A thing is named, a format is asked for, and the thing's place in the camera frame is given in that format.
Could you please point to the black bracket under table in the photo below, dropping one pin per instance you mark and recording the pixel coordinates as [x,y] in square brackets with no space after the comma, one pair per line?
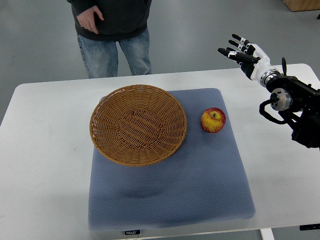
[309,227]

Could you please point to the black table control panel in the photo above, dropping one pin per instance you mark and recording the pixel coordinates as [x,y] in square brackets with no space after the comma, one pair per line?
[132,232]

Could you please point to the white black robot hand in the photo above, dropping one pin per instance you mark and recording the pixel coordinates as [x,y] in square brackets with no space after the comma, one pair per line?
[253,61]

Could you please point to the wooden box corner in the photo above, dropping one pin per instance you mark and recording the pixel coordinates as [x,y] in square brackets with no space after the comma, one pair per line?
[302,5]

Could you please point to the person's bare hand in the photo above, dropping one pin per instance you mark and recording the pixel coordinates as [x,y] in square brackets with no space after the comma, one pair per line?
[86,19]

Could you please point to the white table leg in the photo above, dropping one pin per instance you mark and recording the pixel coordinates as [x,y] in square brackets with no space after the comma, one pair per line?
[267,234]

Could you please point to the red yellow apple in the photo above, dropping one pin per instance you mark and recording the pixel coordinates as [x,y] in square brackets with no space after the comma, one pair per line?
[213,120]

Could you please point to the blue grey cushion mat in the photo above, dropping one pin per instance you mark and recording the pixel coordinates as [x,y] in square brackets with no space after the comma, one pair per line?
[203,181]

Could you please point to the person in dark hoodie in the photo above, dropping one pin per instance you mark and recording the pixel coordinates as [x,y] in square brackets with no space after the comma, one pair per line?
[125,26]

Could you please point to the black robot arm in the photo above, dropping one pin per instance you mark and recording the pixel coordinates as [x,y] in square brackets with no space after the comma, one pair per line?
[294,103]

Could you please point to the brown wicker basket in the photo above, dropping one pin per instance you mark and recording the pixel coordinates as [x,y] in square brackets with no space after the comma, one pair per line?
[138,125]

